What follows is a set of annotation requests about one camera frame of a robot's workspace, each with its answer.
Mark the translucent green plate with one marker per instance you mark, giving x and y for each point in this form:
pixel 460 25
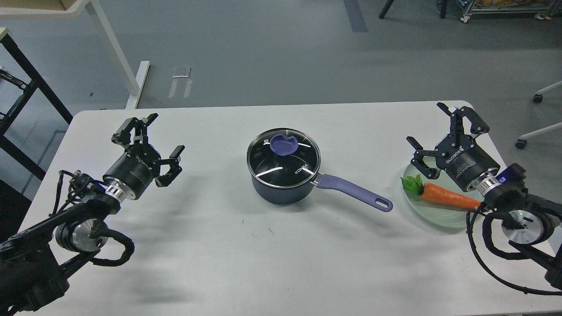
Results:
pixel 447 216

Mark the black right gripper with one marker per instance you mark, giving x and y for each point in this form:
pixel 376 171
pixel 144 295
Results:
pixel 462 160

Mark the white desk frame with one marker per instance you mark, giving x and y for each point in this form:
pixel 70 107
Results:
pixel 73 45

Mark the black furniture leg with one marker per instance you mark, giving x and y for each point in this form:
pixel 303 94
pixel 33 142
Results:
pixel 442 6

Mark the orange toy carrot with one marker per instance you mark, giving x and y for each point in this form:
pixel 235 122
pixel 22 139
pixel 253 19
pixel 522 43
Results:
pixel 433 193

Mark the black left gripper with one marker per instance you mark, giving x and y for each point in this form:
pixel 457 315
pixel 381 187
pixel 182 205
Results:
pixel 137 169

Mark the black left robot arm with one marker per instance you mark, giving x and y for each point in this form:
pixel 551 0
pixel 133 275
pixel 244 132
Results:
pixel 37 262

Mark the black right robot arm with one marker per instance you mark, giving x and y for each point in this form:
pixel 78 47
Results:
pixel 514 221

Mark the metal wheeled cart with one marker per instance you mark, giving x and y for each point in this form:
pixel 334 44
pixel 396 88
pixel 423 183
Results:
pixel 539 9

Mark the black metal rack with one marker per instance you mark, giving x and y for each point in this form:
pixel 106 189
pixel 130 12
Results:
pixel 36 83

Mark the glass pot lid purple knob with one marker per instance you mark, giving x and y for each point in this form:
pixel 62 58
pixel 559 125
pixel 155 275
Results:
pixel 283 157

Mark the dark blue saucepan purple handle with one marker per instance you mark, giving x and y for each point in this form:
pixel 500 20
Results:
pixel 291 195

